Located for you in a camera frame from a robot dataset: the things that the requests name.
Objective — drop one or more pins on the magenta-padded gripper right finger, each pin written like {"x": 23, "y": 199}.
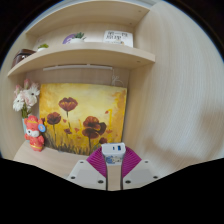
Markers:
{"x": 136, "y": 171}

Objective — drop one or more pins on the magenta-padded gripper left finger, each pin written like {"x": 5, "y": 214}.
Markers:
{"x": 88, "y": 173}

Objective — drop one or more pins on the white block charger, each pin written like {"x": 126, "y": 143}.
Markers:
{"x": 113, "y": 151}

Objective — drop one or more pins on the red plush toy figure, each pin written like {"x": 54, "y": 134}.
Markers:
{"x": 34, "y": 135}

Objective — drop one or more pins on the yellow poppy flower painting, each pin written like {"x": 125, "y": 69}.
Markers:
{"x": 86, "y": 103}

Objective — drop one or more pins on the pale blue vase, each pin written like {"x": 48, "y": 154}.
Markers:
{"x": 24, "y": 125}

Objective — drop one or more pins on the pink and white flower bouquet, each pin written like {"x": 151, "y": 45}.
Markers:
{"x": 26, "y": 98}

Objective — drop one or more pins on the white light bar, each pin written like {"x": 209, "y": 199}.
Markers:
{"x": 76, "y": 67}

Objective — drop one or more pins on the light wooden shelf unit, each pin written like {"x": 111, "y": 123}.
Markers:
{"x": 86, "y": 53}

